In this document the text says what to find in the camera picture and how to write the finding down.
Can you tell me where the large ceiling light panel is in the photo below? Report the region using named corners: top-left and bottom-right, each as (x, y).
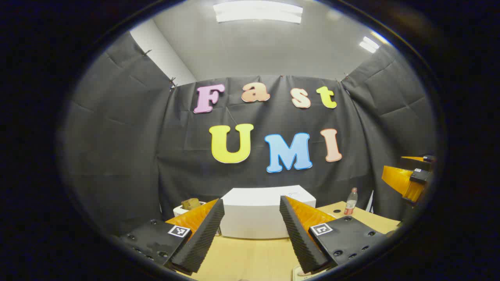
top-left (213, 1), bottom-right (303, 24)

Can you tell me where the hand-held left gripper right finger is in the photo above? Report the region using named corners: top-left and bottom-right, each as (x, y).
top-left (279, 195), bottom-right (388, 274)

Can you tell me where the small ceiling light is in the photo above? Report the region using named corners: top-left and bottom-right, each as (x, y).
top-left (359, 36), bottom-right (380, 53)

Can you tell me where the white microwave oven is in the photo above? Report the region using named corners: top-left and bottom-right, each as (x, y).
top-left (220, 185), bottom-right (317, 239)

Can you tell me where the clear bottle with red label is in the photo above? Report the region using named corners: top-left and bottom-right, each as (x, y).
top-left (344, 187), bottom-right (358, 216)

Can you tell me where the white toaster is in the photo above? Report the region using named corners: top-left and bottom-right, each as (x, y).
top-left (173, 201), bottom-right (206, 217)

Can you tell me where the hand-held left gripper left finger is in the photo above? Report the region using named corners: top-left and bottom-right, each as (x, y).
top-left (117, 198), bottom-right (226, 274)

